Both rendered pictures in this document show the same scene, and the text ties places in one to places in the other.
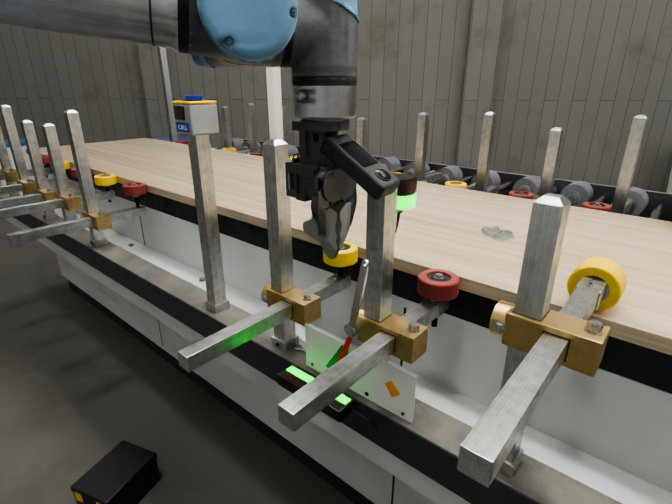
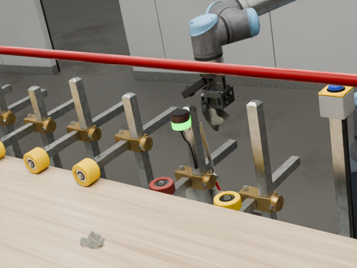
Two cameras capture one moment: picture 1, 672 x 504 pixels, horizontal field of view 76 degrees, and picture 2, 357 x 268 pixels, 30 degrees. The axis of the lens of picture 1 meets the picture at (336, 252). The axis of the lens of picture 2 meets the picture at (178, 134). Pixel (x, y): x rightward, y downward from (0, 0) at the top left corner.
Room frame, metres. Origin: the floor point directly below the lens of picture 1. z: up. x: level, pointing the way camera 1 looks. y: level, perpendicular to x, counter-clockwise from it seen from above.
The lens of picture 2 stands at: (2.59, -0.08, 1.90)
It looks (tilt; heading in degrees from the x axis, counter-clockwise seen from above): 24 degrees down; 181
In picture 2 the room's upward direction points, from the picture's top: 11 degrees counter-clockwise
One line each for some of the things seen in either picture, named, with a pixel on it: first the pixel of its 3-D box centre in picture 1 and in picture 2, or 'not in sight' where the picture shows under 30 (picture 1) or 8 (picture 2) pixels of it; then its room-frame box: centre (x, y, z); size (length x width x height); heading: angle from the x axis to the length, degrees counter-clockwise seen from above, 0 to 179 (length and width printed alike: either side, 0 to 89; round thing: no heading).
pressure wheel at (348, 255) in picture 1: (340, 267); (229, 212); (0.92, -0.01, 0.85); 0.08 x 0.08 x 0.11
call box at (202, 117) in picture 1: (196, 118); (337, 102); (1.00, 0.31, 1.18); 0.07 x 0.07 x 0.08; 49
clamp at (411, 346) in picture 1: (388, 331); (195, 178); (0.66, -0.09, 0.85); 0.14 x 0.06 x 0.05; 49
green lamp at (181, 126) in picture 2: (397, 198); (180, 123); (0.71, -0.10, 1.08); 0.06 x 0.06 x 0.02
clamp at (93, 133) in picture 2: not in sight; (84, 132); (0.33, -0.47, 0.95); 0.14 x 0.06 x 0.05; 49
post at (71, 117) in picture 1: (85, 182); not in sight; (1.48, 0.88, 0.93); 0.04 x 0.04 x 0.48; 49
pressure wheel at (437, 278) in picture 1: (436, 300); (164, 197); (0.76, -0.20, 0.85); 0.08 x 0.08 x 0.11
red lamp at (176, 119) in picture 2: (398, 183); (179, 115); (0.71, -0.10, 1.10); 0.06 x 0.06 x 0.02
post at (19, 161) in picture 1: (19, 160); not in sight; (1.97, 1.45, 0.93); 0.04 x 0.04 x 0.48; 49
